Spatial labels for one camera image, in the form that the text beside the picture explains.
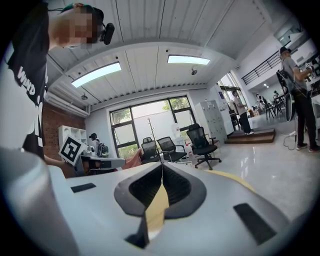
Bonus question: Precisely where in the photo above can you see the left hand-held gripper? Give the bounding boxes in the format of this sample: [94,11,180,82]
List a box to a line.
[59,136,127,177]

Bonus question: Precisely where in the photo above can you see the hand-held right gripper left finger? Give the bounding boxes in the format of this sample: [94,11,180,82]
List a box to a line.
[48,161,165,256]

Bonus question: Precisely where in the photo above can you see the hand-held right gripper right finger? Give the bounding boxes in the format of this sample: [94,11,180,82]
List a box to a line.
[161,161,292,256]

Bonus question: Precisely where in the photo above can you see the person's left forearm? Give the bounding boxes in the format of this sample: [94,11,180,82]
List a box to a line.
[44,156,66,166]

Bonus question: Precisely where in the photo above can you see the pink cloth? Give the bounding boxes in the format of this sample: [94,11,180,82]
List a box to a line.
[123,148,143,171]

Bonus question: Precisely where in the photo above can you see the black mesh chair with headrest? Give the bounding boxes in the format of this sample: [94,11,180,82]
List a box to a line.
[140,136,161,165]

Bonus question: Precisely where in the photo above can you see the wooden coat rack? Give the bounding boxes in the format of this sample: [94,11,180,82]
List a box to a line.
[146,117,157,151]

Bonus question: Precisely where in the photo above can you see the white storage cabinet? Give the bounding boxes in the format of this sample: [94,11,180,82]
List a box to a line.
[57,124,88,151]

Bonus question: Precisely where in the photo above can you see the black mesh office chair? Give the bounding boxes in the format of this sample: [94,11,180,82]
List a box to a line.
[156,136,188,163]

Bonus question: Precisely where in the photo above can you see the large black-framed window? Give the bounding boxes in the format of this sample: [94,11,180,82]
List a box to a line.
[109,95,198,160]

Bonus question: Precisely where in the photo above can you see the white cardboard box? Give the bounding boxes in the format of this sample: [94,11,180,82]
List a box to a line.
[171,123,182,138]

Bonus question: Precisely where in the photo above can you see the black swivel office chair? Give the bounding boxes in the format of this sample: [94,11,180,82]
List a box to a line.
[186,123,223,171]

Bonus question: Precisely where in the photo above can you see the wooden steps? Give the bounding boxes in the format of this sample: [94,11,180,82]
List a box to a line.
[224,127,277,145]

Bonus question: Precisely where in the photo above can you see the long ceiling light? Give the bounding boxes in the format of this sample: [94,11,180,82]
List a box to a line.
[166,54,211,66]
[70,61,122,88]

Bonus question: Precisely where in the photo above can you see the white tall cabinet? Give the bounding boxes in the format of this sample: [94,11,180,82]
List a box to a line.
[215,84,236,136]

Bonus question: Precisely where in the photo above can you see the grey metal lockers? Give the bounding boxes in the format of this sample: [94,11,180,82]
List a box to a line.
[194,99,228,145]

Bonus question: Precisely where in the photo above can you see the person's black printed t-shirt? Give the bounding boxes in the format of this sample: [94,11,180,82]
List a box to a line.
[0,2,51,161]

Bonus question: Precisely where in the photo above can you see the person's head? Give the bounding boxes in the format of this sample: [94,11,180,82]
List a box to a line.
[48,2,105,50]

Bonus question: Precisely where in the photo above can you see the black round panel white rim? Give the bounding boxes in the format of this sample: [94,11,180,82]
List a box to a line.
[276,69,297,123]

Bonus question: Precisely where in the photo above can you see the black mezzanine railing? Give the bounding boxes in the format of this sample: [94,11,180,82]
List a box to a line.
[241,51,282,86]

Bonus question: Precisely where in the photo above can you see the black head-worn camera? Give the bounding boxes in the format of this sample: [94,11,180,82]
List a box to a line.
[99,22,116,46]

